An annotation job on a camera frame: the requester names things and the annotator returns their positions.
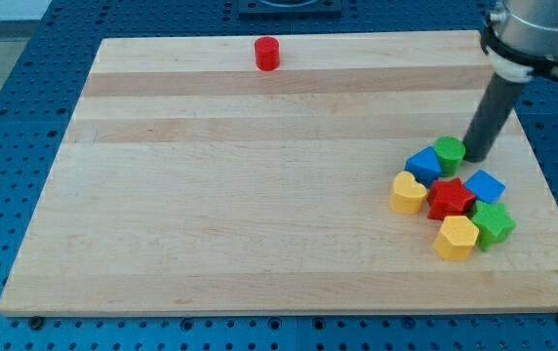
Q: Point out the green cylinder block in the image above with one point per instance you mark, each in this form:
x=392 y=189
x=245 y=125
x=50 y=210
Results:
x=450 y=153

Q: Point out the green star block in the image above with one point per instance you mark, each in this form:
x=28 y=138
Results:
x=494 y=223

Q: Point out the yellow hexagon block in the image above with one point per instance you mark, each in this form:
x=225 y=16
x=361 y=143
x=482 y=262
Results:
x=456 y=238

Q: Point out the yellow heart block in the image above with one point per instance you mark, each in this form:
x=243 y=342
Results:
x=407 y=195

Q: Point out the red cylinder block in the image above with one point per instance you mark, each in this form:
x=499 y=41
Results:
x=267 y=53

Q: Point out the blue square block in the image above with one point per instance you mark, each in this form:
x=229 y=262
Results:
x=486 y=187

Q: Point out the wooden board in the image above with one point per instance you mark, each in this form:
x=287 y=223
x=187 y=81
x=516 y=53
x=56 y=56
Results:
x=191 y=183

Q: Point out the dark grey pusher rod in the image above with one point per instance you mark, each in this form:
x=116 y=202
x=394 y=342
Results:
x=491 y=114

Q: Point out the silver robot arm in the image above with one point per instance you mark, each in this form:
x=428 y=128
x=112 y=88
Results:
x=521 y=39

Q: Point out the red star block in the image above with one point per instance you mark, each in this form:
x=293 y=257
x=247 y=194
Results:
x=449 y=197

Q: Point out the blue triangle block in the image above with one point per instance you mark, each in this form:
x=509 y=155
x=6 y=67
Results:
x=424 y=166

